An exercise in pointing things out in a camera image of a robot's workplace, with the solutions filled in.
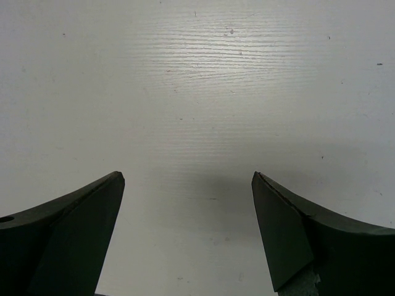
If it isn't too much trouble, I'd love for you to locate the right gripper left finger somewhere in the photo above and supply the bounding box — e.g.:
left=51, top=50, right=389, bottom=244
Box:
left=1, top=171, right=125, bottom=295

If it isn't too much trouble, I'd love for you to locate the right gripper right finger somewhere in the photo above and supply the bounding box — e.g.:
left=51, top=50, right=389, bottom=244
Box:
left=252, top=172, right=394, bottom=295

